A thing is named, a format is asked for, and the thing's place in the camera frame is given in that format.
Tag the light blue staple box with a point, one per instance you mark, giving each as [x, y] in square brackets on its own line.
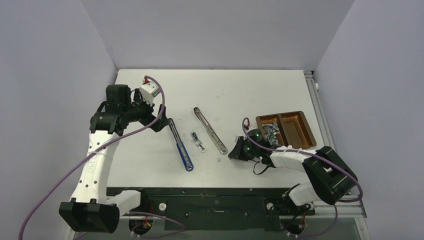
[197, 142]

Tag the brown plastic divided tray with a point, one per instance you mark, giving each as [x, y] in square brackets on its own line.
[295, 128]

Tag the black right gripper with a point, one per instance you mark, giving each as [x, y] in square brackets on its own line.
[238, 153]

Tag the pile of grey staples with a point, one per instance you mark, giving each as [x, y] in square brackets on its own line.
[273, 134]

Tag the silver black stapler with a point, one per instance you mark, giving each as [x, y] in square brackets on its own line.
[210, 131]

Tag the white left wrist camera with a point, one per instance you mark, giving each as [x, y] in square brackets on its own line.
[148, 92]

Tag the aluminium frame rail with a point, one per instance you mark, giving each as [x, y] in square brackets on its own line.
[225, 97]

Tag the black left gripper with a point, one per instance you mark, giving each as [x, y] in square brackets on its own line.
[150, 118]

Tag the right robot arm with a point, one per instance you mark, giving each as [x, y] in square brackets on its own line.
[329, 178]

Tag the blue stapler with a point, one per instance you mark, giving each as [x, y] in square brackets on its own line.
[188, 165]

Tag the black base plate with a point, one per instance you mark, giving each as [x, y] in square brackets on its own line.
[217, 209]

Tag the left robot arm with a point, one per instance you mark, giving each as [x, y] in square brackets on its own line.
[89, 209]

